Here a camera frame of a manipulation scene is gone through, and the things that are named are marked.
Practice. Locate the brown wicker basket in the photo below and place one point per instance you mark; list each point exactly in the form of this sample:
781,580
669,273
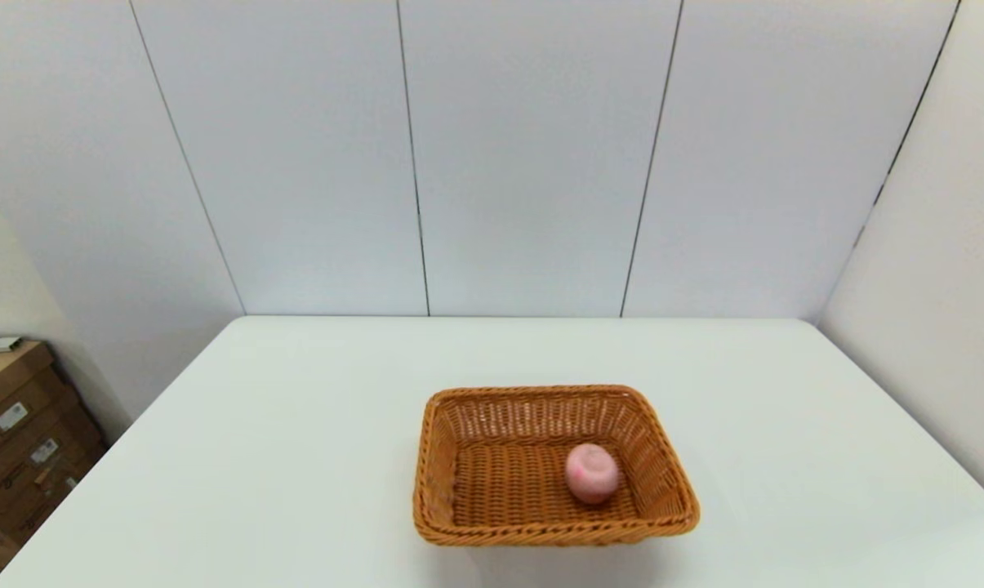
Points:
508,490

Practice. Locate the pink peach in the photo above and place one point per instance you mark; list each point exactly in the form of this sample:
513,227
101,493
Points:
592,474

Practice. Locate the cardboard box with white label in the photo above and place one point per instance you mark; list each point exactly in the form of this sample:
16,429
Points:
46,474

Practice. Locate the cardboard box under white sheet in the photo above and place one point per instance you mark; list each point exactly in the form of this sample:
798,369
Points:
2,376

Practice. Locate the low cardboard box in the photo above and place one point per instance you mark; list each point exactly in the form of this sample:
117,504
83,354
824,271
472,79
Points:
2,523

